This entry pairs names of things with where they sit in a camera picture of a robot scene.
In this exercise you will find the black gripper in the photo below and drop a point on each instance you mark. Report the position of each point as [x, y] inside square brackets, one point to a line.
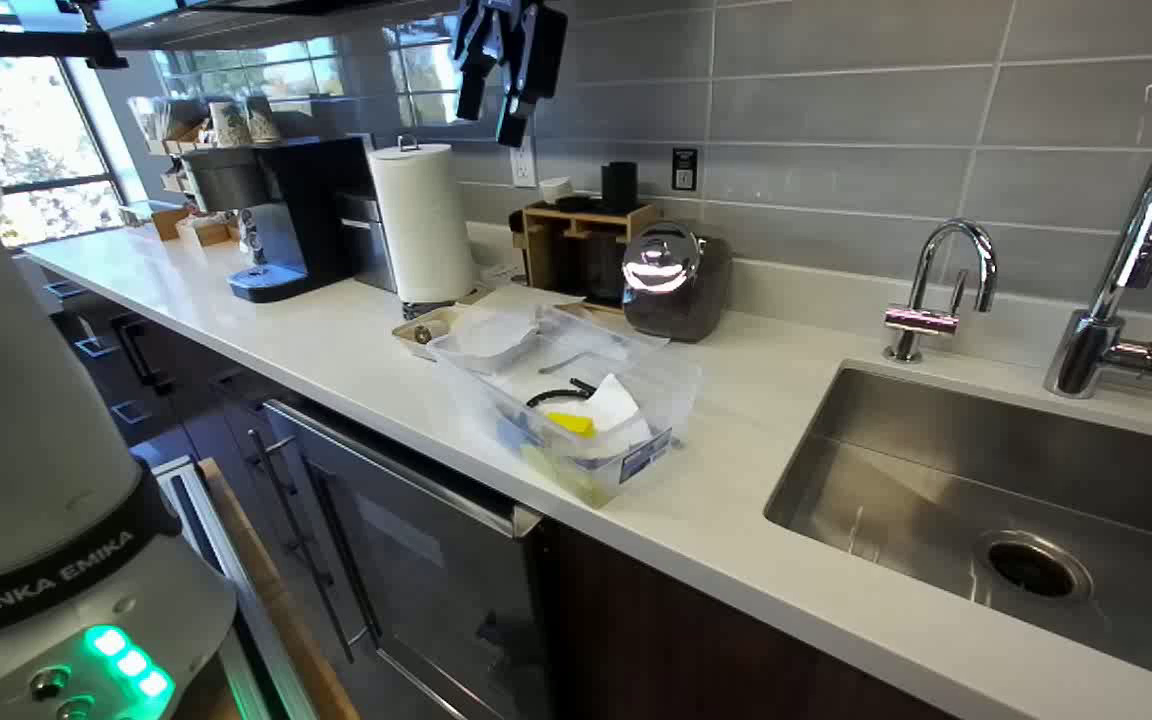
[512, 32]

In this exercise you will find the yellow block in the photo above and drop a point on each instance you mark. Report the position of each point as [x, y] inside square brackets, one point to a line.
[573, 422]

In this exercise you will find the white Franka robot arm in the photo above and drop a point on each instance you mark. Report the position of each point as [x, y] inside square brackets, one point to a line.
[18, 403]

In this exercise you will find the clear plastic lunch box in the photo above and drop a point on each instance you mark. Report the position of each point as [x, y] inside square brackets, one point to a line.
[629, 384]

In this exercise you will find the white paper towel roll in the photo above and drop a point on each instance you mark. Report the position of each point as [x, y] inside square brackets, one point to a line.
[423, 227]

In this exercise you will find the wooden countertop organizer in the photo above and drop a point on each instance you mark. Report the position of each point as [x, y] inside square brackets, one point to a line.
[561, 247]

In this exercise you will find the black coffee machine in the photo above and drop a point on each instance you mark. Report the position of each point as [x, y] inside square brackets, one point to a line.
[318, 213]

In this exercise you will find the paper towel holder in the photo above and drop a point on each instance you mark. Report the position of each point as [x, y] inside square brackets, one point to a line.
[433, 310]

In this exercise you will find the dark lower cabinet drawers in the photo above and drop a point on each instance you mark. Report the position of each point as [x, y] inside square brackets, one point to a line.
[151, 372]

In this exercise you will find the stainless dishwasher front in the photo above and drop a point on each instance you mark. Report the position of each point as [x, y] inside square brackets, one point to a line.
[402, 560]

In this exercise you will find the window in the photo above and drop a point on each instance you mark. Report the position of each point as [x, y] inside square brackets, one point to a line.
[21, 145]

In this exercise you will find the small chrome faucet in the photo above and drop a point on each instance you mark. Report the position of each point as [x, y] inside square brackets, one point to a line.
[928, 317]

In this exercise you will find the wooden stick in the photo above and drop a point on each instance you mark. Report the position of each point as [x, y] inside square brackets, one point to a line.
[279, 587]

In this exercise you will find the stainless steel sink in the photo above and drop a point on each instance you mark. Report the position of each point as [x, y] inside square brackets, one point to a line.
[1002, 494]

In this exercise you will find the tall chrome faucet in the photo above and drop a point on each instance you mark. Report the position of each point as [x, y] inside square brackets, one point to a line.
[1142, 243]

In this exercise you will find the black wall outlet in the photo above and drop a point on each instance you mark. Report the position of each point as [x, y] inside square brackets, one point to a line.
[685, 169]

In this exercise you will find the wall shelf with mugs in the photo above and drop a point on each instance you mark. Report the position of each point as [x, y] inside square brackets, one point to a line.
[223, 125]

